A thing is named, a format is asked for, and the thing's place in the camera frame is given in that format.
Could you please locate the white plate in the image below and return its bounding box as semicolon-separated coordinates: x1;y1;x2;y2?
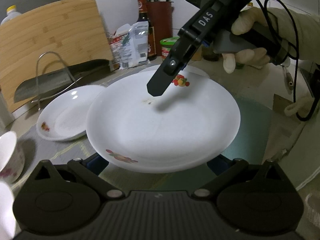
138;64;210;79
36;85;105;141
86;71;241;173

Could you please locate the white bowl front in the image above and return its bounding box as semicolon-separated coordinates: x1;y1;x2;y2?
0;181;16;239

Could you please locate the white bowl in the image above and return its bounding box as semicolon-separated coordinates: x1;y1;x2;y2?
0;181;16;239
0;131;25;184

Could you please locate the gloved right hand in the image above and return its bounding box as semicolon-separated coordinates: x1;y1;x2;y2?
222;7;319;74

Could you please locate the green lidded food tub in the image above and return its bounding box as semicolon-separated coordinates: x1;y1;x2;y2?
160;37;179;61

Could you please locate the red knife block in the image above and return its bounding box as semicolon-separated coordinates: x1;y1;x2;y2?
146;1;173;56

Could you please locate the dark soy sauce bottle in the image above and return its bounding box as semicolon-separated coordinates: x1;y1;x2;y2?
137;0;157;61

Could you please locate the white plastic food bag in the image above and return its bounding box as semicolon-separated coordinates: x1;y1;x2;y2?
110;22;148;69

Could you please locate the white bowl middle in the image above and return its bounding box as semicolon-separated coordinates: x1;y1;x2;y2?
0;131;25;184

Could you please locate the steel cleaver knife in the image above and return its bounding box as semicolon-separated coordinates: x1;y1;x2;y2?
14;59;109;103

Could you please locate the bamboo cutting board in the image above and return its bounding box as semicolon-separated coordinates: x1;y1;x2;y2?
1;0;113;112

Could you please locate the oil bottle yellow cap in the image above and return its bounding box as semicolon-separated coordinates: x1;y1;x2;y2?
1;5;21;25

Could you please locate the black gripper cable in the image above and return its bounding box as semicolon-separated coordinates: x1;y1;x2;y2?
254;0;320;122

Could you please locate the metal wire rack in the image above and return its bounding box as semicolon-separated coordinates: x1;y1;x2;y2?
30;51;101;111

